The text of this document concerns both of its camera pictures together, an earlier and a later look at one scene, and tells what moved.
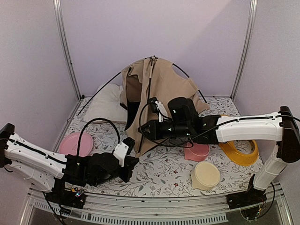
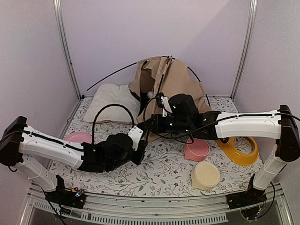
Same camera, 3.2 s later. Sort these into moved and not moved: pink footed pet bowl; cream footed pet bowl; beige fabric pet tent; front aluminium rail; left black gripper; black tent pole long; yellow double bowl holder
Moved: black tent pole long; left black gripper; beige fabric pet tent
Not moved: pink footed pet bowl; cream footed pet bowl; yellow double bowl holder; front aluminium rail
